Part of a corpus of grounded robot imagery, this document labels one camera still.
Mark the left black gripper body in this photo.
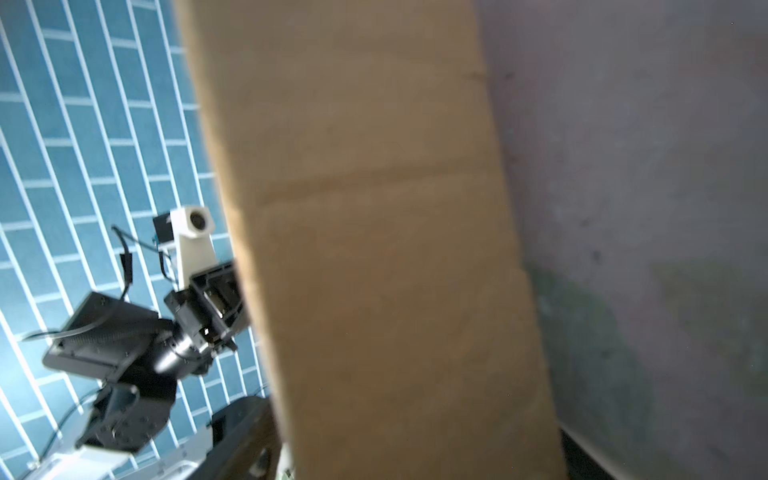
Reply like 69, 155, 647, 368
164, 261, 250, 354

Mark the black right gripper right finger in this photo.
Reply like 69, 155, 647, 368
560, 428, 615, 480

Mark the brown cardboard box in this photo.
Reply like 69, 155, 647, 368
174, 1, 567, 479

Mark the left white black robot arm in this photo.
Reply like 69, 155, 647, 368
25, 262, 248, 479

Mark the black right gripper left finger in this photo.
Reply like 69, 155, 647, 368
203, 396, 282, 480

